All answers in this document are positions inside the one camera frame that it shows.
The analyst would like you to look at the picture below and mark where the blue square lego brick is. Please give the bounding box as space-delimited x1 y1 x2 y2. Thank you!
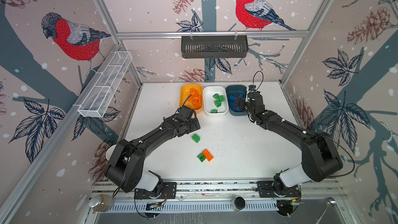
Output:
229 95 236 103

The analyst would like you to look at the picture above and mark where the orange lego brick studs up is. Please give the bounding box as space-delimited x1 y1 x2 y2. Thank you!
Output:
192 95 202 110

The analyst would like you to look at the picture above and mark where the green lego brick bottom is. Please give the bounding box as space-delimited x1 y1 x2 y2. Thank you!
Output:
197 153 206 162

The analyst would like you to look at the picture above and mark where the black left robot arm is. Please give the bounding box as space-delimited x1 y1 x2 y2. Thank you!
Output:
104 106 201 193

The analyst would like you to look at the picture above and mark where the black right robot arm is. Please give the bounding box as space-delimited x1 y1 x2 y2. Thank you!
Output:
234 91 343 197

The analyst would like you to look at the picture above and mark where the dark teal plastic bin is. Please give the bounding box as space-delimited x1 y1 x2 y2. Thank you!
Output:
226 85 247 116

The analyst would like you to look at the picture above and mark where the yellow plastic bin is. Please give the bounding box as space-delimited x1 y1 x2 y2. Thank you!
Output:
179 84 203 114

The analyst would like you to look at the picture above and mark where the white plastic bin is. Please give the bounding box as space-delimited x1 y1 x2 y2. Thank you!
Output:
203 86 229 117

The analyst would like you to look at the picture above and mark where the orange lego brick upright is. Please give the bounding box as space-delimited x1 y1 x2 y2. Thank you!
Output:
202 149 214 162

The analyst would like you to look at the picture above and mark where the white ceramic mug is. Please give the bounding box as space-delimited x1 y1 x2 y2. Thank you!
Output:
105 145 116 161

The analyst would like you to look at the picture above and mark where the glass jar with lid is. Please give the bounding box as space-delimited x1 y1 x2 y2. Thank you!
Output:
89 194 114 212

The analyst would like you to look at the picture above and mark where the black hanging wire basket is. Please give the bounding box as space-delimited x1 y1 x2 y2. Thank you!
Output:
181 35 249 59

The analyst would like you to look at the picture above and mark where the white wire mesh basket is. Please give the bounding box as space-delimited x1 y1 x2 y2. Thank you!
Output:
78 51 132 118

